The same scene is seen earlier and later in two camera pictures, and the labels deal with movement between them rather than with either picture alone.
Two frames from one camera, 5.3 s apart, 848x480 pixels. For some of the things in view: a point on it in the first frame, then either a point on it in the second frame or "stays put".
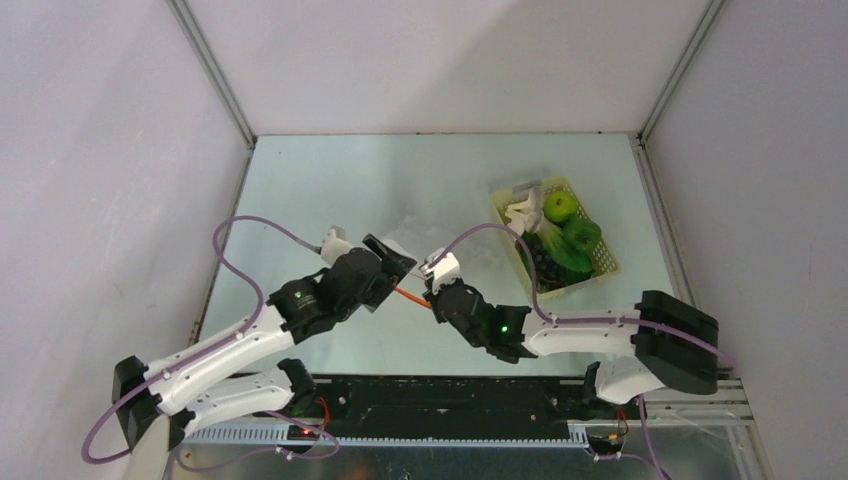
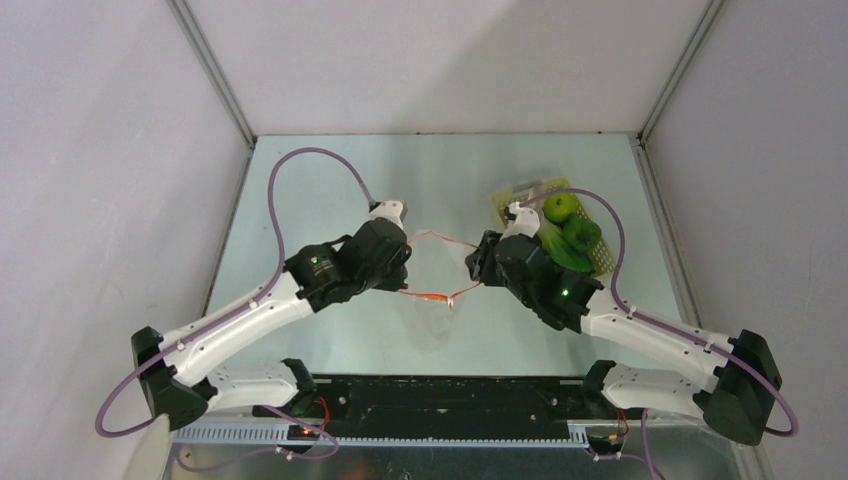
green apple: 560,205 stays put
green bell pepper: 582,233 stays put
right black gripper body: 440,299 → 484,258
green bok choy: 562,251 stays put
